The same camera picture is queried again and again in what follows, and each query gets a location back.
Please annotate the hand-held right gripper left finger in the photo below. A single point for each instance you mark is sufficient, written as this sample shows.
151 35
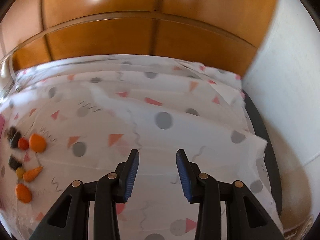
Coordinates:
131 176

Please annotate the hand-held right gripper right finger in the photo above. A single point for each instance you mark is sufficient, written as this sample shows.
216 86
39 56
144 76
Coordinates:
183 178

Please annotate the orange carrot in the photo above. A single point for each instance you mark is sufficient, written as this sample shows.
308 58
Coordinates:
32 174

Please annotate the large orange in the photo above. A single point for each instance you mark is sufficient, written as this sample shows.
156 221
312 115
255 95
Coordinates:
37 143

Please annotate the small orange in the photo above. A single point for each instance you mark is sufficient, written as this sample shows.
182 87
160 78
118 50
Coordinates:
23 193

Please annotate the white printed tablecloth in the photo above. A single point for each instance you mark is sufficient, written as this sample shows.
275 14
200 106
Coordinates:
150 140

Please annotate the small yellow potato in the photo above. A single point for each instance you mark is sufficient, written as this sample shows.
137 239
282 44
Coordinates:
20 172

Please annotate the red tomato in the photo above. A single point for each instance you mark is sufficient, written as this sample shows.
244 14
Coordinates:
23 144

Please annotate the dark avocado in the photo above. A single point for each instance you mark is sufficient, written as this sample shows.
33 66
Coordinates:
14 141

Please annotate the dark brown chunk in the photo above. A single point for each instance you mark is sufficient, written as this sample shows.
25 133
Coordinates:
11 130

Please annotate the wooden panelled cabinet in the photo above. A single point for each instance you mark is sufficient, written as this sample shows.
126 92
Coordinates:
100 37

